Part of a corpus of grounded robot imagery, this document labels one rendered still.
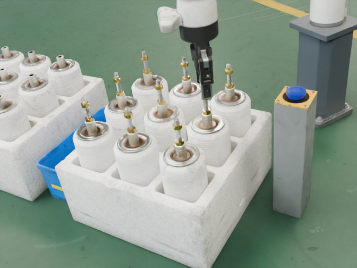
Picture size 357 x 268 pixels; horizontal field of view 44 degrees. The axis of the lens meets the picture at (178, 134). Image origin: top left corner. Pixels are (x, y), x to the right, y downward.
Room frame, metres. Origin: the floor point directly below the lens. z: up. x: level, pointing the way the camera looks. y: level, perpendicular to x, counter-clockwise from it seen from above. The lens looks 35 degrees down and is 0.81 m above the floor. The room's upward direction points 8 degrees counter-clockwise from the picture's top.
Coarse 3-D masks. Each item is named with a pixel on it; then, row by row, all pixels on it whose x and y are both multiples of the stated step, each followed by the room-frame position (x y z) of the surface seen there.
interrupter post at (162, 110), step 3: (159, 105) 0.87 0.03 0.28; (162, 105) 0.87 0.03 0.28; (165, 105) 0.87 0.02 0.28; (159, 108) 0.87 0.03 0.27; (162, 108) 0.87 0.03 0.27; (165, 108) 0.87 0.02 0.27; (159, 111) 0.87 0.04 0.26; (162, 111) 0.87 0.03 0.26; (165, 111) 0.87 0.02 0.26; (159, 114) 0.87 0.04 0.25; (162, 114) 0.87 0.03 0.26; (165, 114) 0.87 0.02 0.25
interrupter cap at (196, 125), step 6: (192, 120) 0.83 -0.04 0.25; (198, 120) 0.82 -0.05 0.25; (216, 120) 0.82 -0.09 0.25; (222, 120) 0.81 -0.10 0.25; (192, 126) 0.80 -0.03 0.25; (198, 126) 0.80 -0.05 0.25; (216, 126) 0.79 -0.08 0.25; (222, 126) 0.79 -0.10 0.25; (198, 132) 0.78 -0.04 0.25; (204, 132) 0.77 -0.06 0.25; (210, 132) 0.77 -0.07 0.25
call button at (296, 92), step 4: (288, 88) 0.78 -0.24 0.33; (292, 88) 0.78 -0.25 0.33; (296, 88) 0.78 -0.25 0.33; (300, 88) 0.77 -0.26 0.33; (304, 88) 0.77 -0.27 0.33; (288, 92) 0.77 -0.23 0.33; (292, 92) 0.76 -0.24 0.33; (296, 92) 0.76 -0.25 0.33; (300, 92) 0.76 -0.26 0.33; (304, 92) 0.76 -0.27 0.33; (288, 96) 0.76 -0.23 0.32; (292, 96) 0.75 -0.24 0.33; (296, 96) 0.75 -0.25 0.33; (300, 96) 0.75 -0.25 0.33
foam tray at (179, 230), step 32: (256, 128) 0.86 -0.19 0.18; (64, 160) 0.85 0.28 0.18; (256, 160) 0.83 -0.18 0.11; (64, 192) 0.82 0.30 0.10; (96, 192) 0.76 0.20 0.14; (128, 192) 0.70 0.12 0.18; (160, 192) 0.72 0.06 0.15; (224, 192) 0.69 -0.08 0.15; (96, 224) 0.78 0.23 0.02; (128, 224) 0.72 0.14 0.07; (160, 224) 0.66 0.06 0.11; (192, 224) 0.62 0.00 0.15; (224, 224) 0.68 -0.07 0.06; (192, 256) 0.62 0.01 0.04
